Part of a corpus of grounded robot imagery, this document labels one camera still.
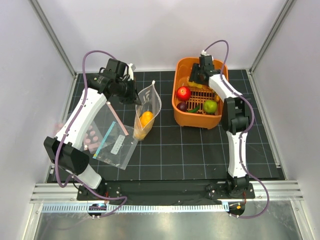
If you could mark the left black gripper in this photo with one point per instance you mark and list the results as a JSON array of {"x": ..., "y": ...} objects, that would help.
[{"x": 133, "y": 98}]

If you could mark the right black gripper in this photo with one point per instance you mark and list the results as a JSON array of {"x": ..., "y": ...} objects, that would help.
[{"x": 195, "y": 67}]

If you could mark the red apple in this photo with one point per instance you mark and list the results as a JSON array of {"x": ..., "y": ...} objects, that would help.
[{"x": 183, "y": 93}]

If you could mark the orange plastic basket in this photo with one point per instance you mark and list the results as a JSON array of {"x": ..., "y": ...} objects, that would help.
[{"x": 201, "y": 119}]

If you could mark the white dotted zip bag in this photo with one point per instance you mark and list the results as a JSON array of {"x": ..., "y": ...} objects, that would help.
[{"x": 150, "y": 101}]

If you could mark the small orange fruit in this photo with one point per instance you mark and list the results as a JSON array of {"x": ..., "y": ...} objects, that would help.
[{"x": 145, "y": 118}]

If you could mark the yellow mango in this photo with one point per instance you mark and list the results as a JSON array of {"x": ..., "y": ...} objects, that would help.
[{"x": 140, "y": 133}]

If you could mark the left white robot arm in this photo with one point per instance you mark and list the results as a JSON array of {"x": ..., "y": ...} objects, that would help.
[{"x": 64, "y": 149}]

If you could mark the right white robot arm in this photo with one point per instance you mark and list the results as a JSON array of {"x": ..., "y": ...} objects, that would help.
[{"x": 235, "y": 120}]

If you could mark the pink dotted zip bag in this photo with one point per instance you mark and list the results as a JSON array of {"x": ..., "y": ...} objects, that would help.
[{"x": 91, "y": 125}]

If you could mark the blue zipper clear bag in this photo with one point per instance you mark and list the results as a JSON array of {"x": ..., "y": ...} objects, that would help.
[{"x": 116, "y": 148}]

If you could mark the green apple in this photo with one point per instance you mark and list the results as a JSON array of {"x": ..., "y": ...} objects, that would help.
[{"x": 210, "y": 106}]

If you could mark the dark purple plum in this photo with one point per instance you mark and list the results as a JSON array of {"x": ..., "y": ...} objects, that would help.
[{"x": 182, "y": 106}]

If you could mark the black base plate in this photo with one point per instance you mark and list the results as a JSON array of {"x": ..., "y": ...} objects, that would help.
[{"x": 176, "y": 192}]

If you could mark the white slotted cable duct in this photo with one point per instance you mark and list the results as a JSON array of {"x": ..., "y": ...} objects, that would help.
[{"x": 91, "y": 208}]

